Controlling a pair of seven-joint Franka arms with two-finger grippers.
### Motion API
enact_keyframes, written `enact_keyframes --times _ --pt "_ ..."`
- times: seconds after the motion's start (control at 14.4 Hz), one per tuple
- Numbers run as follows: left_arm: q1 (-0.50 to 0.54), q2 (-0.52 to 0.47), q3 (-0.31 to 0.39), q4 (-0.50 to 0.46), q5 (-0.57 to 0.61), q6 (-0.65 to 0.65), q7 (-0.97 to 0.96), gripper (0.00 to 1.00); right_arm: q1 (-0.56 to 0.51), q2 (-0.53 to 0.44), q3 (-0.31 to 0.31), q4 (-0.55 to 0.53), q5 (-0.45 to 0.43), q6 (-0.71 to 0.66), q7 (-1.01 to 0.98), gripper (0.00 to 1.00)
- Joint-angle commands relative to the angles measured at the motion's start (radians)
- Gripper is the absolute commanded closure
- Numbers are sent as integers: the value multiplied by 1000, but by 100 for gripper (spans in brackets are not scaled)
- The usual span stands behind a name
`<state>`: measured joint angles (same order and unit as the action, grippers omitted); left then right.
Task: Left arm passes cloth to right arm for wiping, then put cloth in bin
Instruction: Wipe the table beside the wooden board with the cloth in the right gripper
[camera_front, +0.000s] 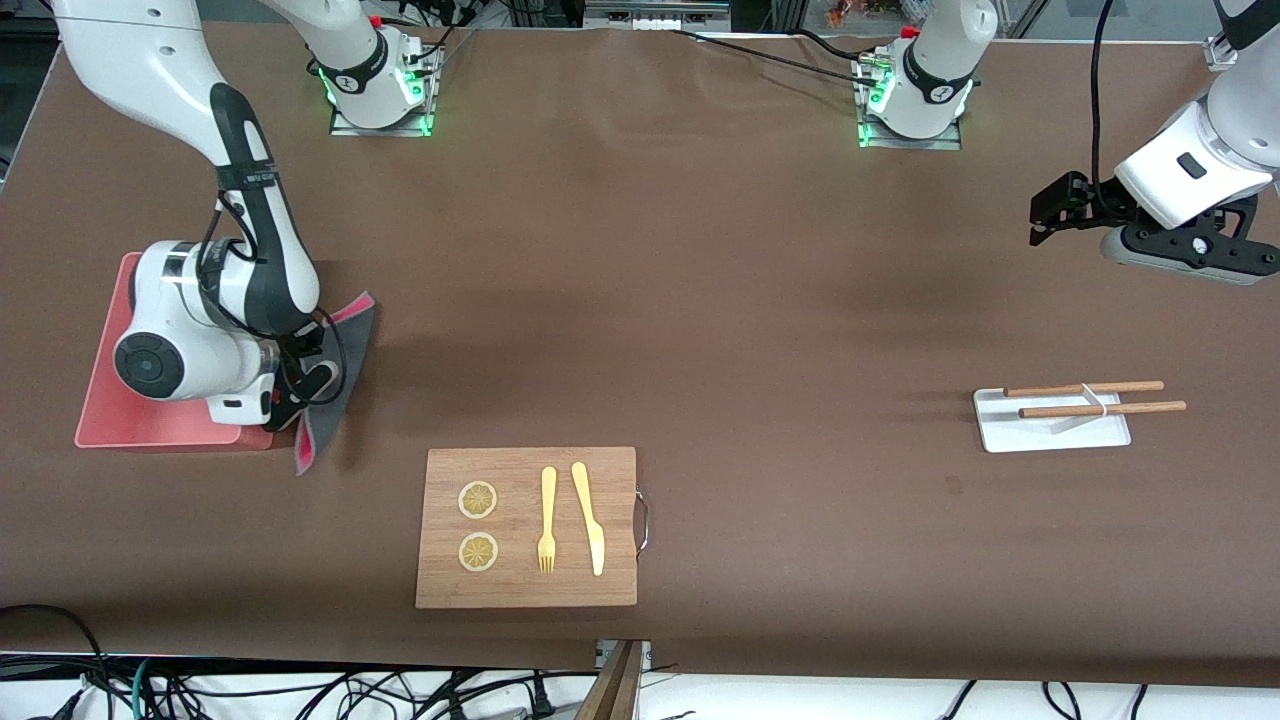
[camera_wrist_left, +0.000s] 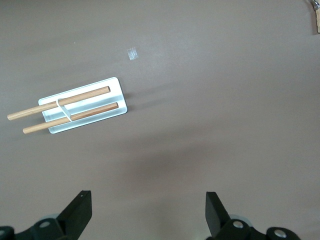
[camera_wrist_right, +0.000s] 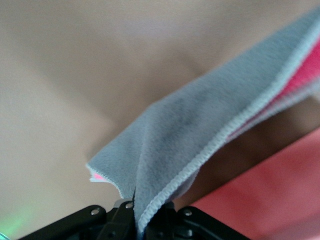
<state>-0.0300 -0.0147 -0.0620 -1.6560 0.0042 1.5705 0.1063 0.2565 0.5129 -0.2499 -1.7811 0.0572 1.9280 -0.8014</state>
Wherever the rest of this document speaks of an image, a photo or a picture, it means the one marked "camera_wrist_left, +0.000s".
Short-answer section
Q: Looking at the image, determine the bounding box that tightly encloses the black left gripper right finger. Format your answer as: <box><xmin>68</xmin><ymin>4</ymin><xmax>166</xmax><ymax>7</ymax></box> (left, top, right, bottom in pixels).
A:
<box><xmin>205</xmin><ymin>191</ymin><xmax>300</xmax><ymax>240</ymax></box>

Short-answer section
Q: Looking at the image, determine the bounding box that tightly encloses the white chopstick rest tray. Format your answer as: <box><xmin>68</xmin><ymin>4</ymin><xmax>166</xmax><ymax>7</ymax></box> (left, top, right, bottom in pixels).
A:
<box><xmin>37</xmin><ymin>76</ymin><xmax>129</xmax><ymax>135</ymax></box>

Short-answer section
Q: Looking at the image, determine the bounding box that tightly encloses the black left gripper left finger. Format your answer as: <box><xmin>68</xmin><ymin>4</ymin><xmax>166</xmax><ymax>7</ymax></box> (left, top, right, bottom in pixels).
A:
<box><xmin>0</xmin><ymin>190</ymin><xmax>93</xmax><ymax>240</ymax></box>

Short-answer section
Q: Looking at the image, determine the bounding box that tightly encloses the wooden chopstick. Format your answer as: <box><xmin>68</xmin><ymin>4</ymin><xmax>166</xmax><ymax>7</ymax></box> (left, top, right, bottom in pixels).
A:
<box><xmin>22</xmin><ymin>101</ymin><xmax>119</xmax><ymax>135</ymax></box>
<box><xmin>6</xmin><ymin>85</ymin><xmax>111</xmax><ymax>121</ymax></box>

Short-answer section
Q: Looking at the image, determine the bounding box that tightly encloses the wooden cutting board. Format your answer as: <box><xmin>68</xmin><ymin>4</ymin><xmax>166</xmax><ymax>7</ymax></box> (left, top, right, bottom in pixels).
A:
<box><xmin>306</xmin><ymin>0</ymin><xmax>320</xmax><ymax>35</ymax></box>

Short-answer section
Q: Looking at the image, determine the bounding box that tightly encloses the clear tape piece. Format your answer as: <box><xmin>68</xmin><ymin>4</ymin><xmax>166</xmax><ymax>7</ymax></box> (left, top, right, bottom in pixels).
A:
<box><xmin>126</xmin><ymin>47</ymin><xmax>139</xmax><ymax>62</ymax></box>

